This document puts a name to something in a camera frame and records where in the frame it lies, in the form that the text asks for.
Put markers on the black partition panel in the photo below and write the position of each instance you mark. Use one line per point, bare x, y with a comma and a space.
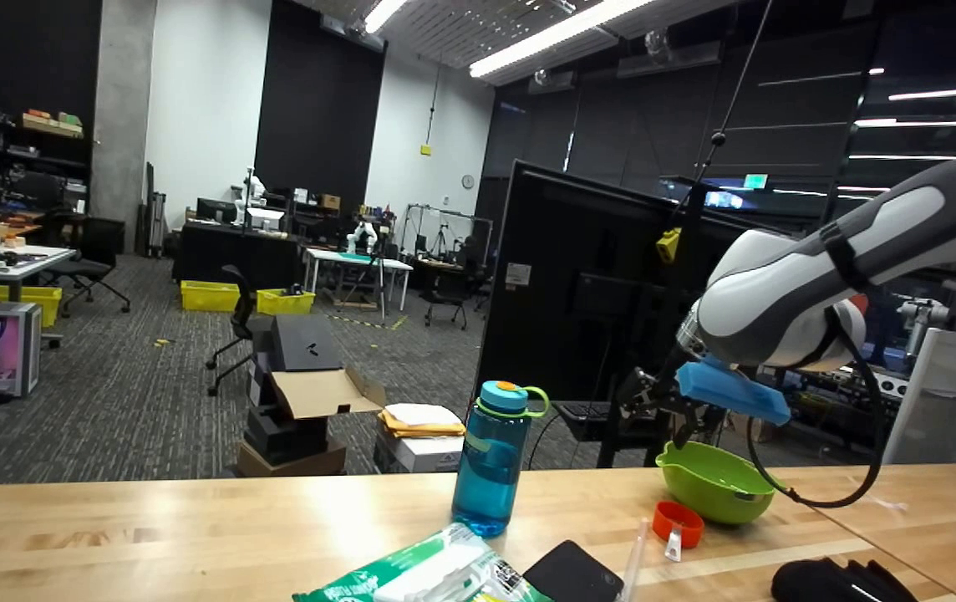
590, 290

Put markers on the green plastic bowl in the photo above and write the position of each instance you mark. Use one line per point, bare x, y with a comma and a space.
718, 487

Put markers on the white lab table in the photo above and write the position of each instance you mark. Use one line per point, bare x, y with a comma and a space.
355, 266

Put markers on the green exit sign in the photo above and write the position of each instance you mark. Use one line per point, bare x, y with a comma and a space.
758, 182

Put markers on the dark box with label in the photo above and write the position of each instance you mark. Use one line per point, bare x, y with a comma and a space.
301, 342

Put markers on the orange measuring cup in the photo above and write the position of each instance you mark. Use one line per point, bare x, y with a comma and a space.
680, 522

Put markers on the black folded cloth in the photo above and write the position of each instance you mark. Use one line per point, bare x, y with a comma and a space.
833, 585

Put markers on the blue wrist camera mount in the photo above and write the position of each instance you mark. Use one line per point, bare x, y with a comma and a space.
730, 391

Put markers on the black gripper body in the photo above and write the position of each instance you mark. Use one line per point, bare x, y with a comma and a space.
700, 425

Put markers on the black square wallet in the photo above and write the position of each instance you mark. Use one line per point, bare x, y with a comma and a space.
574, 572

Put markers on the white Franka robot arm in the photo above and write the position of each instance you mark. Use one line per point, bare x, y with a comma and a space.
833, 278

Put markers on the black lab bench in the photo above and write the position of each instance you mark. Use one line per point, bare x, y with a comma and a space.
232, 255

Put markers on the grey flat panel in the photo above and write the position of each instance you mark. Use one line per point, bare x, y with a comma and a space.
950, 404

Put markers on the yellow paper tag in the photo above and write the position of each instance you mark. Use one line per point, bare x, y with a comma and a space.
669, 245

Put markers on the long ceiling light strip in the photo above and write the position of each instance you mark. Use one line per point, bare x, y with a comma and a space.
555, 35

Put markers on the blue water bottle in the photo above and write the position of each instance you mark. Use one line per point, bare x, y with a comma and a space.
488, 469

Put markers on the black office chair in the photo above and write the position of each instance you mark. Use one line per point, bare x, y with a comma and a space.
95, 253
239, 322

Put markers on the green wipes packet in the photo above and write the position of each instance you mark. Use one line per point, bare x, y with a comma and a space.
413, 572

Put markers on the short ceiling light strip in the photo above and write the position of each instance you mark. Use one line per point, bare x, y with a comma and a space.
381, 14

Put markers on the open cardboard box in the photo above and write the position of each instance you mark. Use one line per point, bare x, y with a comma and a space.
322, 394

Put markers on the yellow floor bin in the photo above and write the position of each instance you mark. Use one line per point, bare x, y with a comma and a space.
13, 302
284, 302
209, 295

